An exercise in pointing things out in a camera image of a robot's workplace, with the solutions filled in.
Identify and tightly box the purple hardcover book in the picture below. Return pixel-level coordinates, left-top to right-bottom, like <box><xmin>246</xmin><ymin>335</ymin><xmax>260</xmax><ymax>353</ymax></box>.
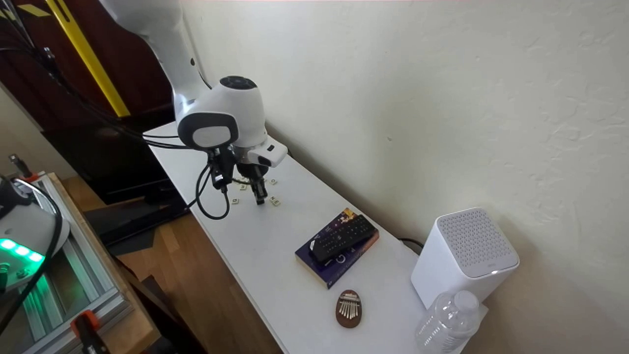
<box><xmin>294</xmin><ymin>207</ymin><xmax>382</xmax><ymax>292</ymax></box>

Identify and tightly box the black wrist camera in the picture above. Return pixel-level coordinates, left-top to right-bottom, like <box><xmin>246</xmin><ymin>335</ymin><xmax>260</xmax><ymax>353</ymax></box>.
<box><xmin>207</xmin><ymin>144</ymin><xmax>237</xmax><ymax>193</ymax></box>

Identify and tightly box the brown oval kalimba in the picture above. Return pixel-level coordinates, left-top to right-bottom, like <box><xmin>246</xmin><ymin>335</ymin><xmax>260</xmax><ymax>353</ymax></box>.
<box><xmin>335</xmin><ymin>288</ymin><xmax>366</xmax><ymax>331</ymax></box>

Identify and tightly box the white box speaker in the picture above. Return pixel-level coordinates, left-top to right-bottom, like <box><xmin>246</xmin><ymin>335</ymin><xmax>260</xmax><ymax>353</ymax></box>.
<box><xmin>410</xmin><ymin>207</ymin><xmax>524</xmax><ymax>311</ymax></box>

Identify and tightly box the black stand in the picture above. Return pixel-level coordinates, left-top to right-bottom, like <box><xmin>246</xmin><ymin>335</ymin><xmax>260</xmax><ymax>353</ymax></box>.
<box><xmin>46</xmin><ymin>125</ymin><xmax>193</xmax><ymax>205</ymax></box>

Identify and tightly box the orange and black clamp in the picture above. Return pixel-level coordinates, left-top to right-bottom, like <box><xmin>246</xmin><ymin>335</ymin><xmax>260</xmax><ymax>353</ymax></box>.
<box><xmin>70</xmin><ymin>310</ymin><xmax>113</xmax><ymax>354</ymax></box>

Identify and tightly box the black remote control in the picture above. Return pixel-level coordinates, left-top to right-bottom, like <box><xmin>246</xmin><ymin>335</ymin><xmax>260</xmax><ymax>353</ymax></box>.
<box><xmin>309</xmin><ymin>215</ymin><xmax>378</xmax><ymax>266</ymax></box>

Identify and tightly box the long yellow bar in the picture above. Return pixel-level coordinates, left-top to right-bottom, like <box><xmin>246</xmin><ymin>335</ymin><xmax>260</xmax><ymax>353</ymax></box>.
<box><xmin>44</xmin><ymin>0</ymin><xmax>134</xmax><ymax>121</ymax></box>

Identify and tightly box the dark brown cabinet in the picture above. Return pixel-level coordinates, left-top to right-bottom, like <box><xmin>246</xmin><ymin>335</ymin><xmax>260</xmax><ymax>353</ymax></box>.
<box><xmin>0</xmin><ymin>0</ymin><xmax>193</xmax><ymax>134</ymax></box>

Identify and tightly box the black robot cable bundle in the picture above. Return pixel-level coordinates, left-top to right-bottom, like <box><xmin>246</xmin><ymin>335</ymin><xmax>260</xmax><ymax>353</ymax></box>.
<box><xmin>144</xmin><ymin>134</ymin><xmax>254</xmax><ymax>223</ymax></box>

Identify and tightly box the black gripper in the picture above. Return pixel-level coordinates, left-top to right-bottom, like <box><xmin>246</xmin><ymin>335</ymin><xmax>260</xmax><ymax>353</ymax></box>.
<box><xmin>235</xmin><ymin>154</ymin><xmax>272</xmax><ymax>207</ymax></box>

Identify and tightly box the clear plastic water bottle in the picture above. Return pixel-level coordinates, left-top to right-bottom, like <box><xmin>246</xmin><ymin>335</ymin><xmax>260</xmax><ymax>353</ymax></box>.
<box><xmin>414</xmin><ymin>290</ymin><xmax>484</xmax><ymax>354</ymax></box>

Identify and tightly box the white device with green light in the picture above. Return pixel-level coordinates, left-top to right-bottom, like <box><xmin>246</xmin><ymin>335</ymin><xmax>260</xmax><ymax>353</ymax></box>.
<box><xmin>0</xmin><ymin>176</ymin><xmax>74</xmax><ymax>296</ymax></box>

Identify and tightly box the black low shelf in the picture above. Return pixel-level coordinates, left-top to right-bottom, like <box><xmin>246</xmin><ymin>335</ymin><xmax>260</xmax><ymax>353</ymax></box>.
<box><xmin>83</xmin><ymin>195</ymin><xmax>193</xmax><ymax>260</ymax></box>

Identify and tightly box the thick black cable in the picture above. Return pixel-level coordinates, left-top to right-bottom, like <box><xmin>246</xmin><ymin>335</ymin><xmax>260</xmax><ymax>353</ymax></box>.
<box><xmin>0</xmin><ymin>176</ymin><xmax>68</xmax><ymax>337</ymax></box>

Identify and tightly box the aluminium extrusion frame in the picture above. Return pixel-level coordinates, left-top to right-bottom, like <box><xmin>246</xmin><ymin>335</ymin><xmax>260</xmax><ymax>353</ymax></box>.
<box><xmin>13</xmin><ymin>172</ymin><xmax>136</xmax><ymax>354</ymax></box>

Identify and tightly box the dark red clamp handle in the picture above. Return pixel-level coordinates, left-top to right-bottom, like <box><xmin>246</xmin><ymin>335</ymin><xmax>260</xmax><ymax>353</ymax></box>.
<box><xmin>7</xmin><ymin>152</ymin><xmax>36</xmax><ymax>184</ymax></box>

